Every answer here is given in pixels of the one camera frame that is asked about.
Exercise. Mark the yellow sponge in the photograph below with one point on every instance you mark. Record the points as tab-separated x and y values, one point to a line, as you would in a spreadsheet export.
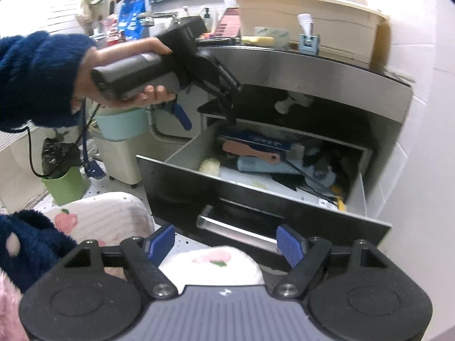
257	40

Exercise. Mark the cream trash bin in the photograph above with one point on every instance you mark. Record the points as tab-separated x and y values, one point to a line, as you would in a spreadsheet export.
121	160

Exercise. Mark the pink flat spatula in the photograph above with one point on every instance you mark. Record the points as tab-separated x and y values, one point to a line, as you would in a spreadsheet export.
248	151

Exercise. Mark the blue holder with white cone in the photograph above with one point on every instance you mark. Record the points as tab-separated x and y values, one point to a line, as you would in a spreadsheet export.
308	39

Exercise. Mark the pink patterned box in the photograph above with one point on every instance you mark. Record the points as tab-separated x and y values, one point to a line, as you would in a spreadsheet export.
227	23

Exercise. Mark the peach print pajama leg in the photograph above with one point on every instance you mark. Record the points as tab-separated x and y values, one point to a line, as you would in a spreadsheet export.
106	213
220	266

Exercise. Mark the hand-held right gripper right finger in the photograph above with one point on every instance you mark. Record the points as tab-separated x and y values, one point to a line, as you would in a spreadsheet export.
289	244

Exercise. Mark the person's right forearm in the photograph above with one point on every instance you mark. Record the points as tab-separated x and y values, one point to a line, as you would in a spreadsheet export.
32	241

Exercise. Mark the cream plastic basin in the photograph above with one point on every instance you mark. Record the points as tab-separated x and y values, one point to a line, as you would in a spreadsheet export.
320	10

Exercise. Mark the metal faucet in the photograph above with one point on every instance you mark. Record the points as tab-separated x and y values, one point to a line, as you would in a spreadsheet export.
160	17

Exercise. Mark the white plastic knob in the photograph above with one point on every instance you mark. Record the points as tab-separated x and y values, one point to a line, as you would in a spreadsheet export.
286	104

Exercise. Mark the green bin with black bag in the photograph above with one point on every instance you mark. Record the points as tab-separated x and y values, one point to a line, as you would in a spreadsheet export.
65	184

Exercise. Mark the blue printed bag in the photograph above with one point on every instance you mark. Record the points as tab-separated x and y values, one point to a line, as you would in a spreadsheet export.
132	16

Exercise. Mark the pink fuzzy cloth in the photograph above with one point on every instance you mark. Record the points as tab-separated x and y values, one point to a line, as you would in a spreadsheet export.
10	309

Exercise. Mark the yellow item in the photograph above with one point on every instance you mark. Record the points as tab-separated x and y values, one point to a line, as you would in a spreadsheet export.
339	199

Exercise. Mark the black drawer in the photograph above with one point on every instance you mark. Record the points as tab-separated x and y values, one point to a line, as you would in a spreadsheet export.
227	199

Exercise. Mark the mint green bucket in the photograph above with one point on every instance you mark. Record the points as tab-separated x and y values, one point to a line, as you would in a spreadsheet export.
121	122

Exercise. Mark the stainless steel cabinet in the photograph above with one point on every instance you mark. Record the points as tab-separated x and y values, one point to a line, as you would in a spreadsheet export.
302	67

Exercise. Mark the black thin utensil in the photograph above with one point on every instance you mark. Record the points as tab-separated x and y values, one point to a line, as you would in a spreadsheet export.
305	176

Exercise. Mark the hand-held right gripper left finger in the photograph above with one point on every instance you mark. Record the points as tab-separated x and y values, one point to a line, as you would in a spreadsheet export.
161	240

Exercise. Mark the dark blue box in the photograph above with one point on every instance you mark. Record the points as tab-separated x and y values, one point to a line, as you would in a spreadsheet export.
263	140

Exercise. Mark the white bristle brush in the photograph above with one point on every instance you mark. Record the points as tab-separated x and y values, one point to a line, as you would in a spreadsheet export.
210	166

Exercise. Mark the light blue packet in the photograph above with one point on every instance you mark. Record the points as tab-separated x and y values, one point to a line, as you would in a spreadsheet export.
263	165

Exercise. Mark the person's left hand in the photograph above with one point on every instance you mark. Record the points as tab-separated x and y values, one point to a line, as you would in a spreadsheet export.
117	55

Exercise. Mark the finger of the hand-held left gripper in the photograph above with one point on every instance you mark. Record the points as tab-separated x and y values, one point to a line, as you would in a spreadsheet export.
226	108
183	117

